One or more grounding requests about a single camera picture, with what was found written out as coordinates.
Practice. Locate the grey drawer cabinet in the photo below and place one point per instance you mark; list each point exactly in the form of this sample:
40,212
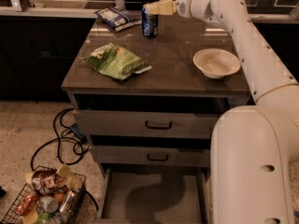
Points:
172,71

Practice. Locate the metallic can in basket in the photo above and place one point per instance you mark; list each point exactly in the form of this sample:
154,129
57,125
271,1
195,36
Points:
69,200

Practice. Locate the silver can in basket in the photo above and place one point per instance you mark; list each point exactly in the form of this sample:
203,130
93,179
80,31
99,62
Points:
49,204

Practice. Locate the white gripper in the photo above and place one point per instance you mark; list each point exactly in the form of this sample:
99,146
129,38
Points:
186,4

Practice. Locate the green chip bag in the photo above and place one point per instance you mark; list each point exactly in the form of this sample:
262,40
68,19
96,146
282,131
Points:
117,62

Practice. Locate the white bowl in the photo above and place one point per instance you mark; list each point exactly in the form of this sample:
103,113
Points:
216,63

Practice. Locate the bottom drawer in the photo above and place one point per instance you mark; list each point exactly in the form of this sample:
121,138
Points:
154,195

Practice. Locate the top drawer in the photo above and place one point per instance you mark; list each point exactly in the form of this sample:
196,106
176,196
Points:
149,116

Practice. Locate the blue white chip bag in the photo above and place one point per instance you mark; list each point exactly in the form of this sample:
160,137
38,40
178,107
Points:
118,18

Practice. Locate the blue pepsi can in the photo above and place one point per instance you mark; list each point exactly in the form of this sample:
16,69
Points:
149,23

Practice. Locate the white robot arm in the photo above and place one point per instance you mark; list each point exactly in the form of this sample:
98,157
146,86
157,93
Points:
252,145

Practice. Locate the drawer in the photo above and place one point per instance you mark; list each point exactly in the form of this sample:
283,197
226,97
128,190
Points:
154,195
151,151
149,116

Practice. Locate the middle drawer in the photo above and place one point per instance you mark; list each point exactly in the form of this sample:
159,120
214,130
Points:
151,151

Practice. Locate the brown snack bag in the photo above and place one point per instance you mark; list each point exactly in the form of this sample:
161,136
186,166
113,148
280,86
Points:
48,181

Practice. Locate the red snack packet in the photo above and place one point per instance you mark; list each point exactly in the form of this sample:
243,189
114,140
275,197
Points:
26,204

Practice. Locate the black wire basket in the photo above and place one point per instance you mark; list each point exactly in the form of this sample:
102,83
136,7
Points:
37,215

